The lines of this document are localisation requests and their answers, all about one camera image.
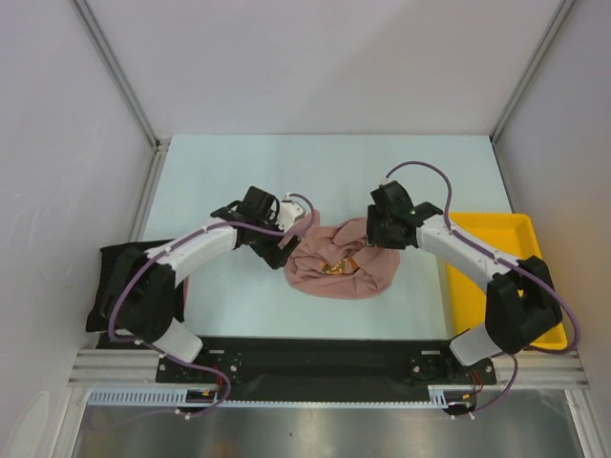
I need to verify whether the pink t shirt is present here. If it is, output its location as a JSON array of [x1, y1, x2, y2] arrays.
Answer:
[[284, 212, 401, 300]]

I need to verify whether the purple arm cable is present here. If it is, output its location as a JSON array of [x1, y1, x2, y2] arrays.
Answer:
[[379, 161, 583, 357], [107, 193, 316, 344]]

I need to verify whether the yellow plastic tray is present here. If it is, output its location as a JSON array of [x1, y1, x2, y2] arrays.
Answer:
[[444, 213, 542, 334]]

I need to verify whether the left aluminium corner post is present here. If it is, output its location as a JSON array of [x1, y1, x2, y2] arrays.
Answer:
[[70, 0, 160, 152]]

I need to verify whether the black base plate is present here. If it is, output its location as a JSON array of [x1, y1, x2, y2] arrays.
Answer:
[[156, 337, 497, 393]]

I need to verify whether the aluminium corner post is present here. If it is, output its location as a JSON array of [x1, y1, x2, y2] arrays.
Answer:
[[70, 0, 160, 152], [489, 0, 579, 147]]

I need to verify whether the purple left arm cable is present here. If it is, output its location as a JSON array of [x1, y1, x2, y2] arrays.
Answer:
[[107, 193, 316, 344]]

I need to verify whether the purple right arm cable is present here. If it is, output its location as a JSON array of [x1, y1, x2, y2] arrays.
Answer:
[[379, 161, 583, 357]]

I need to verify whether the folded black t shirt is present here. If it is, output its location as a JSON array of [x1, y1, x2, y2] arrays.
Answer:
[[85, 239, 184, 342]]

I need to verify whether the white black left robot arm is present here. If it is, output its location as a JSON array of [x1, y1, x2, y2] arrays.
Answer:
[[101, 187, 315, 382]]

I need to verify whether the aluminium frame rail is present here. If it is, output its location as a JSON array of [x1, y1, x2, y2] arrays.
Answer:
[[68, 349, 589, 389]]

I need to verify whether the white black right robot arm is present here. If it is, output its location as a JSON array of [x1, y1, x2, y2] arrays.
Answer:
[[367, 180, 562, 383]]

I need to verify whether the white slotted cable duct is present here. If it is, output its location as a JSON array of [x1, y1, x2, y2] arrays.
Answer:
[[88, 385, 475, 410]]

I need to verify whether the right aluminium corner post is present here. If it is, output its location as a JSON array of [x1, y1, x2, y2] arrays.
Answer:
[[489, 0, 579, 147]]

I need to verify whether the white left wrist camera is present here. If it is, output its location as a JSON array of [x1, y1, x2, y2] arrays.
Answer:
[[276, 193, 306, 233]]

